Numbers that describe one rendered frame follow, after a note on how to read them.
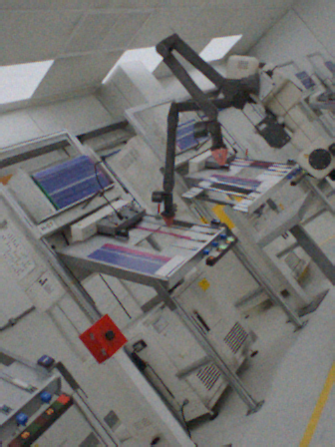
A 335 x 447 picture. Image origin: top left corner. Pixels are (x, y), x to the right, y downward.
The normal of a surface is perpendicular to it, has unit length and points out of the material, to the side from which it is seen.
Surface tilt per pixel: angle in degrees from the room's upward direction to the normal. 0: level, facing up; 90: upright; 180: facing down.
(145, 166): 90
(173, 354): 90
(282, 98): 90
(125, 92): 90
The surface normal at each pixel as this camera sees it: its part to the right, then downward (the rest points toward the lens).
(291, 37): -0.51, 0.35
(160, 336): 0.60, -0.52
